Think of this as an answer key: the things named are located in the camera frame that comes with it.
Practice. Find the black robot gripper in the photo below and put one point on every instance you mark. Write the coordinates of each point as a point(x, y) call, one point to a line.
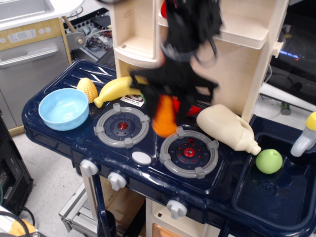
point(174, 77)

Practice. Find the orange toy carrot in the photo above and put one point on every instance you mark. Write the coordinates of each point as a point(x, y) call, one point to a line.
point(164, 121)

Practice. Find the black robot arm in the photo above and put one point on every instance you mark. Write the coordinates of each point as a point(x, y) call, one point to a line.
point(192, 22)

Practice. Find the light blue plastic bowl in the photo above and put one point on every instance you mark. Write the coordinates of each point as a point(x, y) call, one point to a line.
point(64, 109)

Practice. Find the red toy chili pepper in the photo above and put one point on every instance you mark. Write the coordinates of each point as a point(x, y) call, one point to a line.
point(176, 104)

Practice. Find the yellow toy banana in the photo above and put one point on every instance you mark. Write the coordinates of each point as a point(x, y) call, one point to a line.
point(115, 89)

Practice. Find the left grey stove burner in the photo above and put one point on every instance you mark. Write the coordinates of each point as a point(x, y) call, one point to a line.
point(122, 127)

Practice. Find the grey stove burner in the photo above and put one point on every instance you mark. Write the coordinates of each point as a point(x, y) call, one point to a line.
point(189, 154)
point(122, 127)

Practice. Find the cream toy jug bottle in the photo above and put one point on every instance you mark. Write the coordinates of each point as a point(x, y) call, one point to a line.
point(225, 126)

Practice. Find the right grey stove burner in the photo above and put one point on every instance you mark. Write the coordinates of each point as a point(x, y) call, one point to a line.
point(189, 154)

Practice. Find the grey oval stove button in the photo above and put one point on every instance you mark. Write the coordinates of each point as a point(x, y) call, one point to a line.
point(141, 158)

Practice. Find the navy toy kitchen counter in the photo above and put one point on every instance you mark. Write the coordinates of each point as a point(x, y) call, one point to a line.
point(236, 196)

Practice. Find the cream toy kitchen shelf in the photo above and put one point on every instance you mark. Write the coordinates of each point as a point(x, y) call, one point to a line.
point(245, 46)

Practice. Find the yellow toy corn cob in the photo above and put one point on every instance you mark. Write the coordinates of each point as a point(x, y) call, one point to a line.
point(88, 88)

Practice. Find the middle grey stove knob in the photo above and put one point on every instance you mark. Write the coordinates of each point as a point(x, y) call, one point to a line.
point(117, 181)

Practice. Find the grey stove knob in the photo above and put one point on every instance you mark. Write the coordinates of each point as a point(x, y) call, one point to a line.
point(117, 181)
point(88, 168)
point(177, 209)

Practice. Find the left grey stove knob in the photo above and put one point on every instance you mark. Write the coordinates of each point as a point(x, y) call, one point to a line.
point(88, 168)

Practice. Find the right grey stove knob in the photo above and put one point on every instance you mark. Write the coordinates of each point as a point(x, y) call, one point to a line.
point(177, 209)

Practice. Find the small green can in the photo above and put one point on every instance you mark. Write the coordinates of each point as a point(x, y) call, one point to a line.
point(285, 109)

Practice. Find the green toy apple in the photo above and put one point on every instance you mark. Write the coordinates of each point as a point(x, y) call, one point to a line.
point(269, 161)

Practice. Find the grey toy dishwasher cabinet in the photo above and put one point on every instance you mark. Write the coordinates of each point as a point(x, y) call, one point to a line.
point(33, 51)

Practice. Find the grey toy faucet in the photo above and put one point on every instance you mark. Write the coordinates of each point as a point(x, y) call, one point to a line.
point(307, 139)

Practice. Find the black computer case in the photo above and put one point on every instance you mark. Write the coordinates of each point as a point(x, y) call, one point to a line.
point(15, 180)

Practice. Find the aluminium extrusion frame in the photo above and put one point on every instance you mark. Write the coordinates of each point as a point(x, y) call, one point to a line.
point(77, 216)

